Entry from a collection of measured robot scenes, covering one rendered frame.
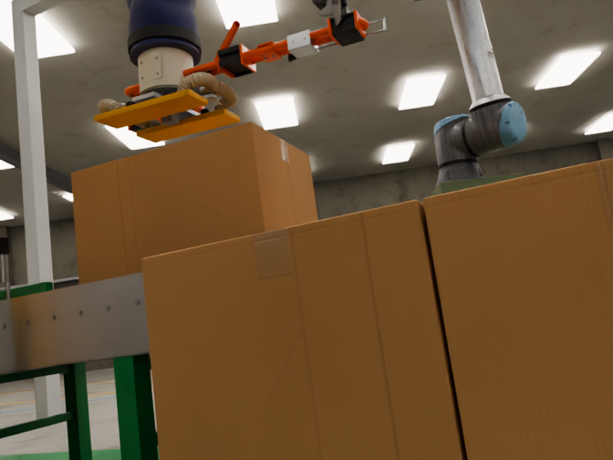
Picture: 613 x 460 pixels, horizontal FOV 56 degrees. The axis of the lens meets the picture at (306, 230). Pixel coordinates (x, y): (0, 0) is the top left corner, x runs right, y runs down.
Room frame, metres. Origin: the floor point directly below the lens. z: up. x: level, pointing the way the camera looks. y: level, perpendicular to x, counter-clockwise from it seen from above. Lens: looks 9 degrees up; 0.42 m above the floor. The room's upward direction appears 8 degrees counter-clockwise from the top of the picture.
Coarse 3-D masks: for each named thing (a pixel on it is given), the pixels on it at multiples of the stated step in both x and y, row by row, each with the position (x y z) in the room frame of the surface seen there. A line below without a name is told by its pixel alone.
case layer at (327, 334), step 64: (512, 192) 0.60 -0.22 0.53; (576, 192) 0.58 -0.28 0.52; (192, 256) 0.76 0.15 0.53; (256, 256) 0.72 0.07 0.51; (320, 256) 0.69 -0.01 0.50; (384, 256) 0.66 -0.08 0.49; (448, 256) 0.63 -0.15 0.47; (512, 256) 0.61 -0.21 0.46; (576, 256) 0.58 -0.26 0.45; (192, 320) 0.77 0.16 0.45; (256, 320) 0.73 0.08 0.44; (320, 320) 0.69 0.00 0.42; (384, 320) 0.66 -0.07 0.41; (448, 320) 0.64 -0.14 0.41; (512, 320) 0.61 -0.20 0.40; (576, 320) 0.59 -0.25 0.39; (192, 384) 0.77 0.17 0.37; (256, 384) 0.73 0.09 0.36; (320, 384) 0.70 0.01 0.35; (384, 384) 0.67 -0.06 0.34; (448, 384) 0.64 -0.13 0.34; (512, 384) 0.62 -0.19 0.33; (576, 384) 0.59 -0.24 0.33; (192, 448) 0.77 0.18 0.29; (256, 448) 0.74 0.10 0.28; (320, 448) 0.70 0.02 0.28; (384, 448) 0.67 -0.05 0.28; (448, 448) 0.65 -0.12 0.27; (512, 448) 0.62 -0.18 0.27; (576, 448) 0.60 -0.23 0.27
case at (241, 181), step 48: (192, 144) 1.48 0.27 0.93; (240, 144) 1.43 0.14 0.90; (288, 144) 1.63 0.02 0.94; (96, 192) 1.60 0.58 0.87; (144, 192) 1.54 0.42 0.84; (192, 192) 1.49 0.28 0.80; (240, 192) 1.44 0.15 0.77; (288, 192) 1.59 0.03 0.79; (96, 240) 1.60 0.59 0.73; (144, 240) 1.55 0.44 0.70; (192, 240) 1.49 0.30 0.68
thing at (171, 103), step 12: (168, 96) 1.54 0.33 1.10; (180, 96) 1.53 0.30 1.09; (192, 96) 1.53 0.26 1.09; (120, 108) 1.61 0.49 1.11; (132, 108) 1.59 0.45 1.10; (144, 108) 1.58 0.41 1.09; (156, 108) 1.59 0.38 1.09; (168, 108) 1.60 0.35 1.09; (180, 108) 1.61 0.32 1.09; (192, 108) 1.62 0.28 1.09; (96, 120) 1.64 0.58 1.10; (108, 120) 1.65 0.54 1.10; (120, 120) 1.66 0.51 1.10; (132, 120) 1.67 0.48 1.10; (144, 120) 1.68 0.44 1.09
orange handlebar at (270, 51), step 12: (360, 24) 1.45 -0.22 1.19; (312, 36) 1.49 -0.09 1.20; (324, 36) 1.49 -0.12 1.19; (264, 48) 1.55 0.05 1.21; (276, 48) 1.54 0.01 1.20; (216, 60) 1.61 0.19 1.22; (252, 60) 1.61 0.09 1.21; (264, 60) 1.61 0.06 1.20; (192, 72) 1.64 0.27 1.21; (216, 72) 1.66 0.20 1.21; (132, 96) 1.77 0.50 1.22
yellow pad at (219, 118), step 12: (180, 120) 1.75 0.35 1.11; (192, 120) 1.74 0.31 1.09; (204, 120) 1.74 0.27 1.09; (216, 120) 1.75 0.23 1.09; (228, 120) 1.76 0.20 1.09; (144, 132) 1.81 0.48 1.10; (156, 132) 1.80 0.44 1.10; (168, 132) 1.81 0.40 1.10; (180, 132) 1.82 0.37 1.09; (192, 132) 1.84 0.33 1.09
